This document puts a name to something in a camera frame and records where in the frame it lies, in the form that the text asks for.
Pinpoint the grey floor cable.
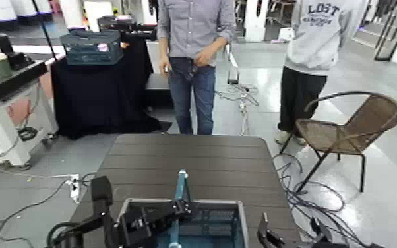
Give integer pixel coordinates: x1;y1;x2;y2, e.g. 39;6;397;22
0;179;73;248

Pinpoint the white standing board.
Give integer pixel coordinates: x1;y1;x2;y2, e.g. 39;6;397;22
59;0;115;33

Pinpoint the white square pillar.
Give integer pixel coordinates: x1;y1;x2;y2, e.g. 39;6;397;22
244;0;269;43

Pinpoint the thin black pole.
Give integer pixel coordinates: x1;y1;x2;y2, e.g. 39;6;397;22
31;0;59;61

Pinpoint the aluminium profile post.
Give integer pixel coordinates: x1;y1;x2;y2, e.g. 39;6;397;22
225;43;240;86

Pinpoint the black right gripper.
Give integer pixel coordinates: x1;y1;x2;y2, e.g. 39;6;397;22
257;212;351;248

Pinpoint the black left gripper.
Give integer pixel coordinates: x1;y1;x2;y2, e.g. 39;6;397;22
114;199;195;248

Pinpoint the checked shirt man left hand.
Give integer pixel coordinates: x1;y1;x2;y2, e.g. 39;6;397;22
193;48;217;68

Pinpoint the dark floor cable bundle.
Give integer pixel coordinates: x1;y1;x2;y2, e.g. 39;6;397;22
272;152;388;248

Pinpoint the white power strip with cord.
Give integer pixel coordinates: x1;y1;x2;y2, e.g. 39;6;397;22
216;82;260;136

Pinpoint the brown wicker metal chair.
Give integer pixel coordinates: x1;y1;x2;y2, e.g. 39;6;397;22
279;90;397;194

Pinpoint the checked shirt man right hand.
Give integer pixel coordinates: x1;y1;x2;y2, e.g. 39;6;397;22
158;57;173;78

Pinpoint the man in checked shirt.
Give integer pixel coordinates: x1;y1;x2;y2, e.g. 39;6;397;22
156;0;237;135

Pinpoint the black coiled cable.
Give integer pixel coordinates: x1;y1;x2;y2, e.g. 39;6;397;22
16;125;39;142

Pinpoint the small white box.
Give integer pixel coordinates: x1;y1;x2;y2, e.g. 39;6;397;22
277;26;295;42

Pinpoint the white floor power strip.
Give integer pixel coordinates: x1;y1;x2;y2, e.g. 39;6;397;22
69;173;81;204

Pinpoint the teal crate with pink sticker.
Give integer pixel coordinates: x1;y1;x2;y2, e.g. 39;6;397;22
59;29;124;67

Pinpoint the person in grey hoodie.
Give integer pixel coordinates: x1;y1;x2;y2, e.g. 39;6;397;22
274;0;369;146

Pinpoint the black cloth draped table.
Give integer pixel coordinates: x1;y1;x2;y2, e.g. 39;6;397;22
50;32;173;139

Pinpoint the teal grey crate with handles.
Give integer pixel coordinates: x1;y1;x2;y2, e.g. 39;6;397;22
115;169;249;248

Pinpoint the white cart with black top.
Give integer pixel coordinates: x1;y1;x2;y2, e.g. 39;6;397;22
0;60;60;167

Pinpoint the black metal frame rack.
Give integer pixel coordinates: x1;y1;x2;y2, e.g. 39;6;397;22
373;0;397;62

